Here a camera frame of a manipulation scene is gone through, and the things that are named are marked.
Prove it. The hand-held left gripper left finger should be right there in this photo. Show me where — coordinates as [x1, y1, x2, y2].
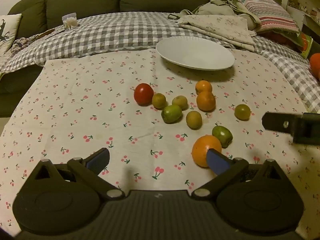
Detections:
[26, 148, 125, 200]

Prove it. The orange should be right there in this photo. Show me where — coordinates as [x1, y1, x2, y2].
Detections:
[192, 135, 223, 168]
[195, 80, 213, 94]
[196, 91, 216, 112]

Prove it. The grey checked blanket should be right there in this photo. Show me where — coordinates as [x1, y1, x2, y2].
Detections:
[0, 11, 320, 114]

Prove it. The white embroidered pillow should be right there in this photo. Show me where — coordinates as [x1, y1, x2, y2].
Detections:
[0, 13, 23, 53]

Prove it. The red tomato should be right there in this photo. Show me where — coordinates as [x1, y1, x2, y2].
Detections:
[134, 83, 154, 106]

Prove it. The white ribbed plate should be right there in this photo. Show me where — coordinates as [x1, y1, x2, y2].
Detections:
[156, 36, 235, 71]

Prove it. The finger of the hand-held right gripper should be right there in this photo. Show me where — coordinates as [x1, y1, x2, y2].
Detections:
[262, 112, 320, 145]

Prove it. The orange round object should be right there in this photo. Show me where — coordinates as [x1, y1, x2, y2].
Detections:
[309, 53, 320, 81]

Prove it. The striped patterned pillow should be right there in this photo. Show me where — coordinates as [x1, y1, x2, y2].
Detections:
[230, 0, 300, 34]

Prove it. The patchwork floral cloth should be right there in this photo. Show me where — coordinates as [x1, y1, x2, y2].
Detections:
[10, 31, 54, 55]

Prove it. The cherry print cloth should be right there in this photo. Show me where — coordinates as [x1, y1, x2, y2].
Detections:
[0, 49, 320, 240]

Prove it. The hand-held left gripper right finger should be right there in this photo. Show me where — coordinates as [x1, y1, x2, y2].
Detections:
[191, 148, 292, 200]

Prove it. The small toothpick box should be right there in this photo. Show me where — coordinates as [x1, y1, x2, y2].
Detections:
[62, 12, 78, 31]

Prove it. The beige fabric bag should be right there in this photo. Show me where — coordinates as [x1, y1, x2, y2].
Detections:
[168, 0, 262, 32]

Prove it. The red cushion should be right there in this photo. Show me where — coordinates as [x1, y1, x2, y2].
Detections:
[262, 31, 300, 48]

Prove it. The colourful picture book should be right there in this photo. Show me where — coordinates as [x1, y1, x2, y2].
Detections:
[296, 32, 314, 59]

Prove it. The folded floral cloth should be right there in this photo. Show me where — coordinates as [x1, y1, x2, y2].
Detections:
[178, 14, 256, 52]

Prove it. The brown stick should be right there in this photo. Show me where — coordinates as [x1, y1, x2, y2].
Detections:
[37, 28, 56, 40]

